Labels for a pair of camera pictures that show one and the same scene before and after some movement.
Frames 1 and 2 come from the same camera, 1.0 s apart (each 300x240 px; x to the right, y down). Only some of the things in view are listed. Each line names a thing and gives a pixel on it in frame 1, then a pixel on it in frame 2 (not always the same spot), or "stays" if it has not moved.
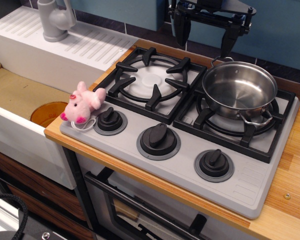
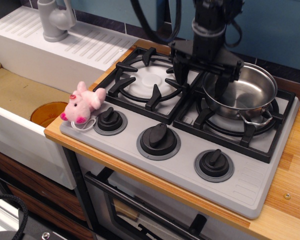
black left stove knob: (110, 122) stays
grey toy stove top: (155, 115) stays
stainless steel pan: (238, 89) stays
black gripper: (235, 15) → (206, 50)
